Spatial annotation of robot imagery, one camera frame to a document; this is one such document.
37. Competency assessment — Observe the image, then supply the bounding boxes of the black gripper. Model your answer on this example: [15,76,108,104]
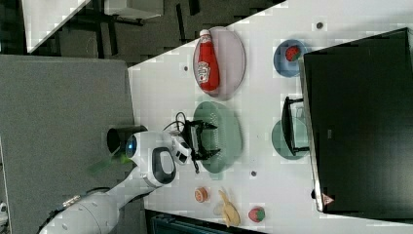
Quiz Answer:
[182,120,220,160]

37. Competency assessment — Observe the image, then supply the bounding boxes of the green plastic strainer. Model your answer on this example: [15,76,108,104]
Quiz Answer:
[194,101,243,180]

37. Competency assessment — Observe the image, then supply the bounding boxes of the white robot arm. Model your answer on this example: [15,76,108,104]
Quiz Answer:
[36,120,219,234]

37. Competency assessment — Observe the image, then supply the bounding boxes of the orange slice toy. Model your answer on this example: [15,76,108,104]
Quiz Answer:
[194,187,208,203]

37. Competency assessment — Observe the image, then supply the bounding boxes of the red ketchup bottle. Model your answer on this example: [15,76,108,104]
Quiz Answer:
[197,29,220,92]

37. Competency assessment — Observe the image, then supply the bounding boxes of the yellow banana toy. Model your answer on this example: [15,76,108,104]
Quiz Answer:
[213,190,241,227]

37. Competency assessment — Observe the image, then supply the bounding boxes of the green slotted spatula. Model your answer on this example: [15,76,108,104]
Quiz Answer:
[88,154,131,175]

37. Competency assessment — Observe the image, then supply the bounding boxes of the black cylinder cup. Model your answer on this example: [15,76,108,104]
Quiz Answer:
[106,126,147,154]

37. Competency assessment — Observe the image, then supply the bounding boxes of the grey round plate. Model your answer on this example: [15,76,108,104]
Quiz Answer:
[192,26,246,100]

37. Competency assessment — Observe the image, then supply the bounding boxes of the red strawberry on table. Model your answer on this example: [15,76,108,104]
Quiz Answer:
[248,207,266,222]

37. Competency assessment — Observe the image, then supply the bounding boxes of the green plastic mug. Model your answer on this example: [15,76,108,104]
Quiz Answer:
[272,107,309,160]

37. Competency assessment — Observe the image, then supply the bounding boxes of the red strawberry in bowl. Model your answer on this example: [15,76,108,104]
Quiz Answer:
[284,46,301,62]

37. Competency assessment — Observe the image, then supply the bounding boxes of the toaster oven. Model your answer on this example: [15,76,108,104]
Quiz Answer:
[282,27,413,223]

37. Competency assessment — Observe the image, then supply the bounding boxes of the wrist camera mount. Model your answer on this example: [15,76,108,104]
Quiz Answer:
[169,132,192,165]

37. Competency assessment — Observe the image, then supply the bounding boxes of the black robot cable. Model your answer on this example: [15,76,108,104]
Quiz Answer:
[162,111,201,175]

